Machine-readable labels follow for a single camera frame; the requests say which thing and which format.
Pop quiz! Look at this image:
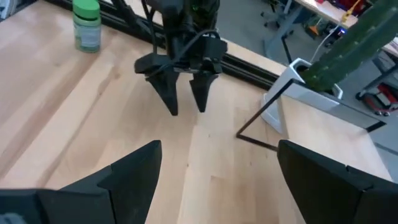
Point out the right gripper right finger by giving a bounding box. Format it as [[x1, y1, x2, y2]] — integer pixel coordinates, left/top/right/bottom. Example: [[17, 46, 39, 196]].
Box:
[[276, 139, 398, 224]]

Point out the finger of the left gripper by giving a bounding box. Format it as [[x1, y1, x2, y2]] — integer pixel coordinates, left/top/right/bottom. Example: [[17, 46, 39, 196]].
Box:
[[188, 72, 220, 113], [145, 69, 181, 116]]

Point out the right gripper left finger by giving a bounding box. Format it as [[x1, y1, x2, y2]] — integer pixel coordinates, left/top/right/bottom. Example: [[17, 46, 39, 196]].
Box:
[[35, 139, 163, 224]]

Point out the green capped pill bottle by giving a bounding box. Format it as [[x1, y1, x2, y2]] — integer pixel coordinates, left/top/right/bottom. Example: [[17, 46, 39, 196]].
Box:
[[72, 0, 102, 54]]

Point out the white hexagonal plant pot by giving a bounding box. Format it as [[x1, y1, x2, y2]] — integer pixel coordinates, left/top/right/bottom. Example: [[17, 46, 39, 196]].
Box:
[[260, 57, 345, 134]]

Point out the wooden office desk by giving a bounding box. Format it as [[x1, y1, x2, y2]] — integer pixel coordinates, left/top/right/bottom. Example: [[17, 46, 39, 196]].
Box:
[[294, 0, 358, 29]]

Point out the green cactus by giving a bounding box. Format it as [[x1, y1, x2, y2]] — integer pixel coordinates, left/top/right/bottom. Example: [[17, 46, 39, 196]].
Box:
[[300, 0, 398, 93]]

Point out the wooden shelf black metal frame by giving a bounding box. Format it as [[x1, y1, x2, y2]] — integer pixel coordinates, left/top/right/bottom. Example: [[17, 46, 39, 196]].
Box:
[[235, 77, 393, 183]]

